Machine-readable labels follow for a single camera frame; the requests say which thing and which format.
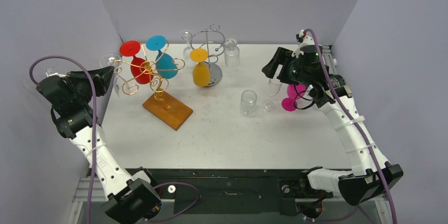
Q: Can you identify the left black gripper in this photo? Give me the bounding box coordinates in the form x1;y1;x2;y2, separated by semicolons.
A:
66;66;114;104

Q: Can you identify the red wine glass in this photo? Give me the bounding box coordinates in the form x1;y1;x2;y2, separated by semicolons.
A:
119;40;152;85

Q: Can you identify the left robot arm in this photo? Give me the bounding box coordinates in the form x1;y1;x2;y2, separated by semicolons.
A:
36;66;161;223

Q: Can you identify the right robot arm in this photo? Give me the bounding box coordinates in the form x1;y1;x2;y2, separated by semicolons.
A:
262;45;404;206

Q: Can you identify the pink wine glass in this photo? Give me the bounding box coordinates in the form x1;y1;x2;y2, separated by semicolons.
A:
281;85;307;111

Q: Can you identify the clear ribbed glass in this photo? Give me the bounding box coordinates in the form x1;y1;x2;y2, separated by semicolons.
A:
223;38;240;67

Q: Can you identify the blue wine glass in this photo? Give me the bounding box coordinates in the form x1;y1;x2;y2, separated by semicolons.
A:
145;35;178;79

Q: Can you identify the yellow wine glass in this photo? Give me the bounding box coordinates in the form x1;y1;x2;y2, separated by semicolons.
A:
190;48;211;87

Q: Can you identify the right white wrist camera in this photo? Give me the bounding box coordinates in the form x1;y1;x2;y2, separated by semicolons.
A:
292;30;315;58

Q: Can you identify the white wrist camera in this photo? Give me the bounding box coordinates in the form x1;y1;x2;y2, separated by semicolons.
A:
292;30;315;58
45;68;67;78

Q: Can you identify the gold wire glass rack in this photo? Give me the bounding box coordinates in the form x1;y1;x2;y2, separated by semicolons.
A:
118;42;193;130

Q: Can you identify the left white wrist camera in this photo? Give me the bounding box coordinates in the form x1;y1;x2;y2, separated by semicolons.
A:
45;68;67;78

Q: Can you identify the chrome wire glass rack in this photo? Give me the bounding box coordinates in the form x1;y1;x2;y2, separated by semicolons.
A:
191;24;225;88

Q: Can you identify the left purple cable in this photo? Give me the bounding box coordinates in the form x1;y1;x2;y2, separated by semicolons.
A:
29;55;201;224

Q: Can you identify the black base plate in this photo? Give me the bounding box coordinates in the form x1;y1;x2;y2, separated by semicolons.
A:
87;168;358;216

